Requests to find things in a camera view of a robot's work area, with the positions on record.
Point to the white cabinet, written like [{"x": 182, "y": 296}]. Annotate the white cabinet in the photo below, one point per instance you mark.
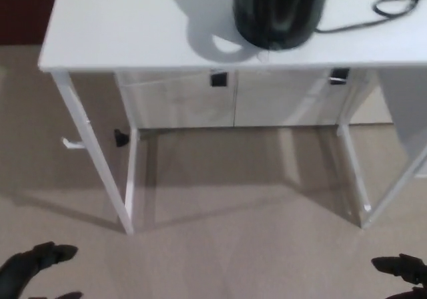
[{"x": 267, "y": 102}]

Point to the white hook on table leg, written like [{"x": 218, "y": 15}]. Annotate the white hook on table leg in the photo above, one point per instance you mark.
[{"x": 71, "y": 144}]

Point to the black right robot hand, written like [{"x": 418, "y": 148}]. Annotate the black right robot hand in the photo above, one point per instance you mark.
[{"x": 410, "y": 270}]

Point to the small black floor object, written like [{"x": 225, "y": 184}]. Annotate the small black floor object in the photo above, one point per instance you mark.
[{"x": 120, "y": 138}]

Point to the white table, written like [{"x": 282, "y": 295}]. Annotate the white table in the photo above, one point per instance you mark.
[{"x": 116, "y": 28}]

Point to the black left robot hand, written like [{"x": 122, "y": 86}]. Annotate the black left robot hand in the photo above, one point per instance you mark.
[{"x": 20, "y": 269}]

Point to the black electric kettle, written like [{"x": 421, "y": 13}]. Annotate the black electric kettle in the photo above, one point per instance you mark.
[{"x": 277, "y": 12}]

